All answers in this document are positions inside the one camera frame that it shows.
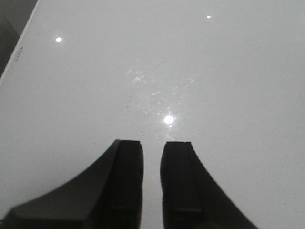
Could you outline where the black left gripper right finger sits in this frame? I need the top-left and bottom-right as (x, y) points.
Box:
(161, 142), (256, 229)

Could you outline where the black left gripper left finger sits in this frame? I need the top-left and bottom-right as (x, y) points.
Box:
(1, 140), (143, 229)

